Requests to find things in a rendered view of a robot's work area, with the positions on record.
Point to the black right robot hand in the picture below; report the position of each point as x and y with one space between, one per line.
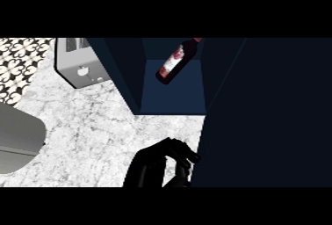
149 164

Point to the dark blue cabinet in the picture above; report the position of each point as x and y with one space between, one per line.
173 96

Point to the dark wine bottle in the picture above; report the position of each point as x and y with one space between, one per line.
174 62

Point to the grey rounded appliance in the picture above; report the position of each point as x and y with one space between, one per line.
16 139

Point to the silver toaster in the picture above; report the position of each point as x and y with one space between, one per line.
80 63

